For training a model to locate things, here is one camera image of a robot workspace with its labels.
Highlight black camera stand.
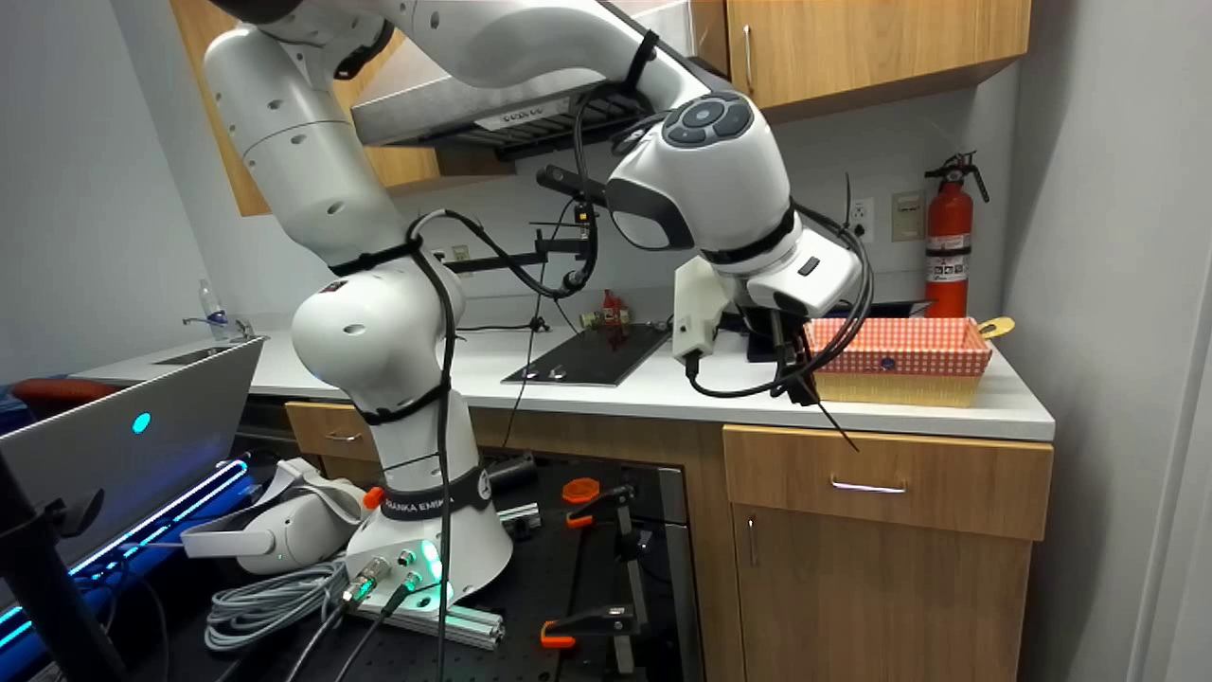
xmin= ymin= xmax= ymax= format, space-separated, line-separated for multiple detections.
xmin=431 ymin=165 xmax=604 ymax=335

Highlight black induction cooktop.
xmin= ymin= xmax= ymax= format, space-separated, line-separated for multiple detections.
xmin=499 ymin=318 xmax=675 ymax=391

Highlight wooden base cabinet door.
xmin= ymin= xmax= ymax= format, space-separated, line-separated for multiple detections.
xmin=730 ymin=503 xmax=1041 ymax=682

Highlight white wall outlet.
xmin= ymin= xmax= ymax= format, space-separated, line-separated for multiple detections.
xmin=846 ymin=195 xmax=879 ymax=246

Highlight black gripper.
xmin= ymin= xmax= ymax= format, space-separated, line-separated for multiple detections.
xmin=740 ymin=301 xmax=829 ymax=414

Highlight small wooden drawer front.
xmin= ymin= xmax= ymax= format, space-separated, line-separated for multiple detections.
xmin=279 ymin=397 xmax=384 ymax=491

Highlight beige wall switch plate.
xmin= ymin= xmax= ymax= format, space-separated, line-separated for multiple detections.
xmin=885 ymin=188 xmax=931 ymax=246

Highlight grey coiled cable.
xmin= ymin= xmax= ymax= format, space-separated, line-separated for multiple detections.
xmin=201 ymin=563 xmax=353 ymax=655

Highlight wooden wall cabinet with handle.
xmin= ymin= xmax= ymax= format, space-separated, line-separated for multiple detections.
xmin=688 ymin=0 xmax=1038 ymax=122

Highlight red flat object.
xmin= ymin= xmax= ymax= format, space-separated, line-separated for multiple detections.
xmin=8 ymin=374 xmax=108 ymax=410

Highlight orange handled bar clamp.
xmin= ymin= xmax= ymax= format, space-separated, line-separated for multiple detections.
xmin=538 ymin=603 xmax=649 ymax=660
xmin=558 ymin=473 xmax=659 ymax=534

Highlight silver laptop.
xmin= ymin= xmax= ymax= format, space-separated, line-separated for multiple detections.
xmin=0 ymin=335 xmax=271 ymax=579

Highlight red checkered basket yellow handles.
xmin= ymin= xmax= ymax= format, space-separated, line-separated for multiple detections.
xmin=800 ymin=316 xmax=1020 ymax=410

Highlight wooden base cabinet frame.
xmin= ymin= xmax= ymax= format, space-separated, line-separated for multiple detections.
xmin=466 ymin=405 xmax=749 ymax=682

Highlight white VR headset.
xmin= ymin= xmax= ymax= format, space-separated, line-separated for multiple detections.
xmin=178 ymin=454 xmax=384 ymax=579

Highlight red fire extinguisher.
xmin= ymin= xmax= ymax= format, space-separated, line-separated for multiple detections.
xmin=921 ymin=150 xmax=993 ymax=321

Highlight wooden drawer white interior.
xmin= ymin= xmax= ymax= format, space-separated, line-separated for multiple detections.
xmin=719 ymin=420 xmax=1057 ymax=546

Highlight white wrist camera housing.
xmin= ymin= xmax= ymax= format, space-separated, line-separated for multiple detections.
xmin=670 ymin=257 xmax=740 ymax=363

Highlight black tripod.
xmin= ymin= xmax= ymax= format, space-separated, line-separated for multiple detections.
xmin=0 ymin=451 xmax=130 ymax=682

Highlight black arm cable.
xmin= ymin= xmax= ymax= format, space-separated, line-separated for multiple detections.
xmin=403 ymin=206 xmax=604 ymax=682

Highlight chrome faucet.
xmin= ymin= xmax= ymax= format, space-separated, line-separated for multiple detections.
xmin=178 ymin=276 xmax=257 ymax=344

